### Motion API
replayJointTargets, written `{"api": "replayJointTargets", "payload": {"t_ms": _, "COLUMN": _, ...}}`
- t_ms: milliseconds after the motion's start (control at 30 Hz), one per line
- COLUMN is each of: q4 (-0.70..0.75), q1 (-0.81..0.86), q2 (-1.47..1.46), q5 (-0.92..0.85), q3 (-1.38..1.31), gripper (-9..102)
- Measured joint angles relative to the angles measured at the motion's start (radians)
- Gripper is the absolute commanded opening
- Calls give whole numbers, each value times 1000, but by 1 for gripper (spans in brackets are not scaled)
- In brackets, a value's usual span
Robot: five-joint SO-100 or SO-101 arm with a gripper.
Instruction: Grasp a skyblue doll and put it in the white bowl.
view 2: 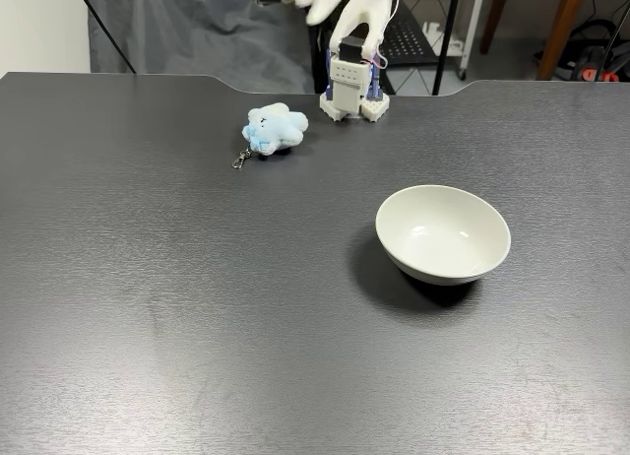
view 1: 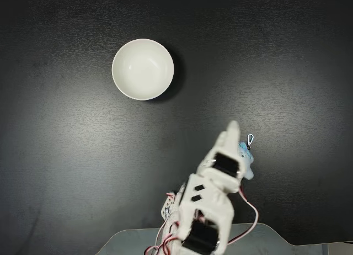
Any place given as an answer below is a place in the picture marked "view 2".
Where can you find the black tripod leg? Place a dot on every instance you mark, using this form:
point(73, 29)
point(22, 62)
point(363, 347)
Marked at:
point(103, 26)

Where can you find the black and red vacuum cleaner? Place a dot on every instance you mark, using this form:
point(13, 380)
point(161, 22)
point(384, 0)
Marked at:
point(590, 56)

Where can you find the white cart frame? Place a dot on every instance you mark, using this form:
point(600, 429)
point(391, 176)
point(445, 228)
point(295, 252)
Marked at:
point(470, 31)

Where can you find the blue table clamp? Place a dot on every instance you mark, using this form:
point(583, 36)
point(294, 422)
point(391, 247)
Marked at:
point(375, 85)
point(331, 81)

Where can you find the grey cloth backdrop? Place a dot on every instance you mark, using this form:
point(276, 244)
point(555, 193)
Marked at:
point(197, 31)

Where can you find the white bowl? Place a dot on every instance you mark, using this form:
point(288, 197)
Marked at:
point(443, 238)

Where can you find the skyblue plush doll with keyring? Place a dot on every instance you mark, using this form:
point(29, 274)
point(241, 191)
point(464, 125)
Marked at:
point(275, 127)

